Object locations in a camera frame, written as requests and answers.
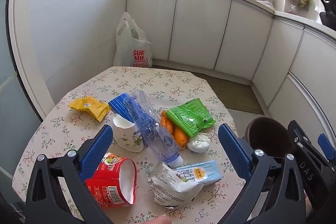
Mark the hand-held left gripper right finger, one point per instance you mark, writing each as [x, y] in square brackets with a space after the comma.
[233, 150]

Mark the floral tablecloth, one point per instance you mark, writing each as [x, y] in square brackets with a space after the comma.
[157, 82]

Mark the white plastic shopping bag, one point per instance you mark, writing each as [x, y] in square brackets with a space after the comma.
[131, 53]

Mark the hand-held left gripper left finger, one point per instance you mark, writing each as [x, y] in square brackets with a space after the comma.
[95, 150]

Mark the clear plastic bottle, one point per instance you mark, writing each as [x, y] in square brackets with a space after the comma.
[155, 134]

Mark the white paper cup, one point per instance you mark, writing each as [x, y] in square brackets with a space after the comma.
[126, 137]

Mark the white countertop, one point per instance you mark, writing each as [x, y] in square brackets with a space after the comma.
[288, 15]

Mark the blue cardboard box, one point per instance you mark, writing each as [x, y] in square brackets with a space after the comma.
[118, 106]

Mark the green snack packet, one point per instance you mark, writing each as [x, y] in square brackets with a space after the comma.
[189, 116]

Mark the light blue milk carton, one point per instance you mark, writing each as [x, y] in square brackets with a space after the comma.
[178, 184]

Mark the brown trash bin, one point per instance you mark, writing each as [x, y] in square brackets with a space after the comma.
[267, 134]

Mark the white kitchen cabinets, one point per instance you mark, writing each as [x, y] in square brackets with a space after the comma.
[199, 29]

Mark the white tissue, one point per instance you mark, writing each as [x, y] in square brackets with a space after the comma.
[198, 144]

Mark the yellow snack packet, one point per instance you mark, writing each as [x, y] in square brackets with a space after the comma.
[89, 107]

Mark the person's left hand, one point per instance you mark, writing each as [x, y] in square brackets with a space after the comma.
[162, 220]

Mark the red instant noodle cup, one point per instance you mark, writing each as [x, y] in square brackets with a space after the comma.
[107, 187]

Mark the black frying pan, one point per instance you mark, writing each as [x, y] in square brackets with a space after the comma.
[328, 19]

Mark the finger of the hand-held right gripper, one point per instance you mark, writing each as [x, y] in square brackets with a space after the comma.
[325, 145]

